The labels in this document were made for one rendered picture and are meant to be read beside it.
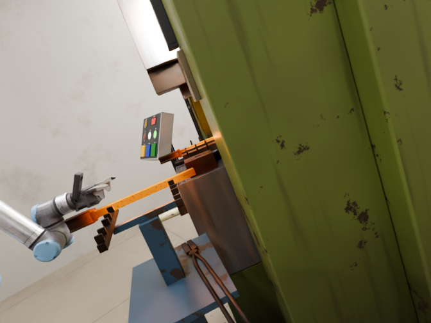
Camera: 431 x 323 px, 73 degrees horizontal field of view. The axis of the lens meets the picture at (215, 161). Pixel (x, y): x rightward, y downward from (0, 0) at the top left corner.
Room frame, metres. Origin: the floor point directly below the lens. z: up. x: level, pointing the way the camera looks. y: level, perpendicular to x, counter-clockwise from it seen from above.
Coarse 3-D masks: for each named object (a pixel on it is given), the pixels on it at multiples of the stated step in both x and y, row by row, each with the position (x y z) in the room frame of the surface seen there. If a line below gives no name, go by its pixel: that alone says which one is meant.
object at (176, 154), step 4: (208, 140) 1.32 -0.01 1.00; (196, 144) 1.31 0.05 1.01; (200, 144) 1.31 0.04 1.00; (184, 148) 1.33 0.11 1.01; (188, 148) 1.31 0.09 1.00; (172, 152) 1.33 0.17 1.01; (176, 152) 1.31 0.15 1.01; (180, 152) 1.30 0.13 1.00; (164, 156) 1.30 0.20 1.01; (168, 156) 1.31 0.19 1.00; (172, 156) 1.31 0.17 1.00; (176, 156) 1.31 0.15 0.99; (180, 156) 1.30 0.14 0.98; (160, 160) 1.31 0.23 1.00; (164, 160) 1.31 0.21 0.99; (168, 160) 1.30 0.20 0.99
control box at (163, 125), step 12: (144, 120) 2.01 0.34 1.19; (156, 120) 1.79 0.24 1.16; (168, 120) 1.75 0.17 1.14; (144, 132) 1.97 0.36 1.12; (156, 132) 1.75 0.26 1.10; (168, 132) 1.74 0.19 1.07; (144, 144) 1.93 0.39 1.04; (156, 144) 1.73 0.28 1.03; (168, 144) 1.72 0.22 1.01; (156, 156) 1.69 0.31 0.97
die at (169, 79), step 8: (168, 64) 1.25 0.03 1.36; (176, 64) 1.26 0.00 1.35; (152, 72) 1.25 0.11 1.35; (160, 72) 1.25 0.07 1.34; (168, 72) 1.25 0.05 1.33; (176, 72) 1.26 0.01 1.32; (152, 80) 1.25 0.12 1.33; (160, 80) 1.25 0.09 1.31; (168, 80) 1.25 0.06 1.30; (176, 80) 1.25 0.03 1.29; (184, 80) 1.26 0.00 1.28; (160, 88) 1.25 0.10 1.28; (168, 88) 1.25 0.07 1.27; (176, 88) 1.43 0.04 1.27
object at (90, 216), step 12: (192, 168) 0.99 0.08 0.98; (168, 180) 0.96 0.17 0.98; (180, 180) 0.97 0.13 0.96; (144, 192) 0.95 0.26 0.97; (108, 204) 0.94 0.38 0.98; (120, 204) 0.93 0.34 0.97; (72, 216) 0.93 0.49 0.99; (84, 216) 0.92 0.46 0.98; (96, 216) 0.92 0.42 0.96; (72, 228) 0.91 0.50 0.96
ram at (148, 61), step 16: (128, 0) 1.20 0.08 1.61; (144, 0) 1.20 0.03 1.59; (128, 16) 1.20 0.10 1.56; (144, 16) 1.20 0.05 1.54; (144, 32) 1.20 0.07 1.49; (160, 32) 1.21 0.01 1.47; (144, 48) 1.20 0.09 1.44; (160, 48) 1.20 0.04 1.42; (144, 64) 1.20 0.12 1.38; (160, 64) 1.21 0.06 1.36
